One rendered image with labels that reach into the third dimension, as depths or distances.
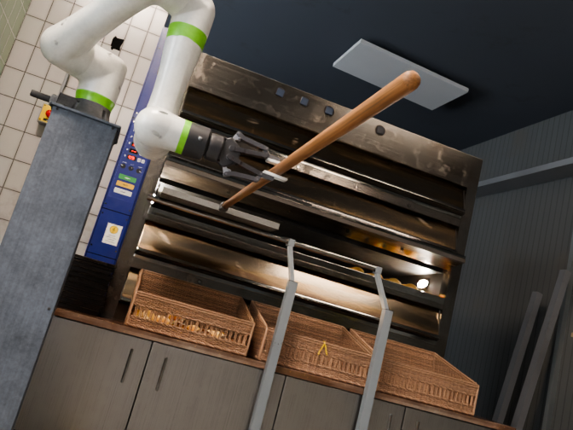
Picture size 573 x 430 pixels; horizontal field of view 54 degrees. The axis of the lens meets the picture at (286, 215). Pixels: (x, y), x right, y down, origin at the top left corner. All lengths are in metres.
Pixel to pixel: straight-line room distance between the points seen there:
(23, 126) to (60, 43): 1.32
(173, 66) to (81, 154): 0.41
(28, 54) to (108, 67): 1.36
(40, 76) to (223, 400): 1.88
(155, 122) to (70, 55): 0.51
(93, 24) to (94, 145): 0.36
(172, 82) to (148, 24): 1.70
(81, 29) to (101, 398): 1.43
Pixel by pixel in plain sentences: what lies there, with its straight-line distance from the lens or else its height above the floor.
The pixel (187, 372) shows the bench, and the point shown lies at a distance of 2.52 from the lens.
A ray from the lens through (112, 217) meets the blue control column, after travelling 3.03.
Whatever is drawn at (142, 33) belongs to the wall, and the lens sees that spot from 3.35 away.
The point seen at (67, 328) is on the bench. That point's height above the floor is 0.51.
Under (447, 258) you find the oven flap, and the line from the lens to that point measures 3.41.
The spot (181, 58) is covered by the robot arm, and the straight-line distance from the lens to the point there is 1.72.
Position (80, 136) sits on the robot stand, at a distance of 1.89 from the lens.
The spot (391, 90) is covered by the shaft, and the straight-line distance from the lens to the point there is 0.89.
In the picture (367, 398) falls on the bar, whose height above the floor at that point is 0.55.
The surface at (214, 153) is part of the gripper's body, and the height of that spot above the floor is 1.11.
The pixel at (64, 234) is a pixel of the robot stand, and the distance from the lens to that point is 1.84.
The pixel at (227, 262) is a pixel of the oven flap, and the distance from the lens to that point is 3.08.
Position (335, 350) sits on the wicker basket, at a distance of 2.72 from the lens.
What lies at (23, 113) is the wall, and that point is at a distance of 3.21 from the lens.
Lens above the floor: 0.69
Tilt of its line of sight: 12 degrees up
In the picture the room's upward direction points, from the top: 15 degrees clockwise
